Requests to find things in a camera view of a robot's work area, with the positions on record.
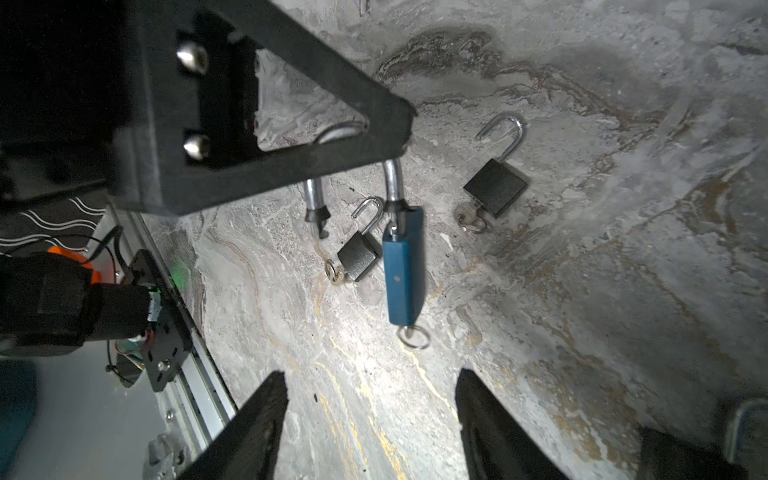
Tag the black padlock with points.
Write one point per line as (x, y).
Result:
(359, 254)
(664, 456)
(496, 186)

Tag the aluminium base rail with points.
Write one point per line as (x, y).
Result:
(193, 400)

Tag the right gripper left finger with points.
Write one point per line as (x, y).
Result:
(248, 446)

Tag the black padlock middle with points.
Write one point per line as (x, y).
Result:
(359, 254)

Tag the black padlock top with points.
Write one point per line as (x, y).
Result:
(496, 186)

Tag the black padlock right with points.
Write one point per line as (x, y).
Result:
(664, 456)

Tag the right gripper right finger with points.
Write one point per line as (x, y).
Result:
(495, 445)

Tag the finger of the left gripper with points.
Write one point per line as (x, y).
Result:
(194, 100)

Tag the blue padlock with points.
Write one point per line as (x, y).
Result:
(399, 237)

